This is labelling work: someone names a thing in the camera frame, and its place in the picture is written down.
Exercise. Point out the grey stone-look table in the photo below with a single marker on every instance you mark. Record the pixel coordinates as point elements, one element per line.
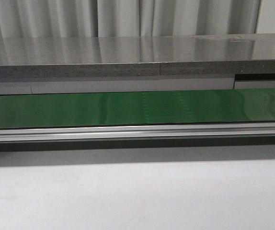
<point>136,64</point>

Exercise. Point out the green conveyor belt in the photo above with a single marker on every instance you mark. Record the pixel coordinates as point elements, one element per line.
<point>136,108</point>

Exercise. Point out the white pleated curtain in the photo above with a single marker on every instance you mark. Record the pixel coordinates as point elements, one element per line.
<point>110,18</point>

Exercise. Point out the aluminium conveyor frame rail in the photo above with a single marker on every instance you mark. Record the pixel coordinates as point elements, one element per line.
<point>150,131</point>

